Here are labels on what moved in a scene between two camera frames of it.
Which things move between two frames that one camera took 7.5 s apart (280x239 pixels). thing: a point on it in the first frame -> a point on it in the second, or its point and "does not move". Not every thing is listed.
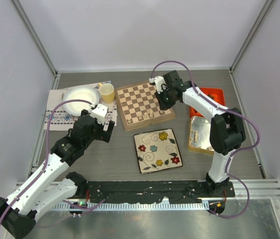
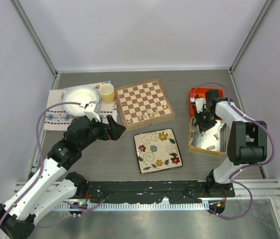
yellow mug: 107,92 does not move
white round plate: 75,108 does not move
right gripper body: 165,98 -> 206,120
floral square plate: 157,151 does not move
